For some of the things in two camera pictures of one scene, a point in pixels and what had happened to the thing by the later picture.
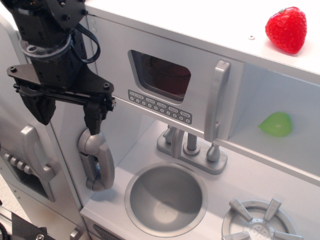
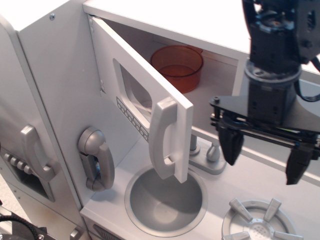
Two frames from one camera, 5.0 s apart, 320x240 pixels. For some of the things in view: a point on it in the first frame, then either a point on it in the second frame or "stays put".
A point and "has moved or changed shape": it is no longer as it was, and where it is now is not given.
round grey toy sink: x=166 y=199 stays put
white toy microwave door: x=167 y=77 has moved or changed shape
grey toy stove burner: x=257 y=220 stays put
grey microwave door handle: x=217 y=100 → x=165 y=114
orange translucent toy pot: x=167 y=77 → x=180 y=65
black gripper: x=61 y=73 → x=270 y=111
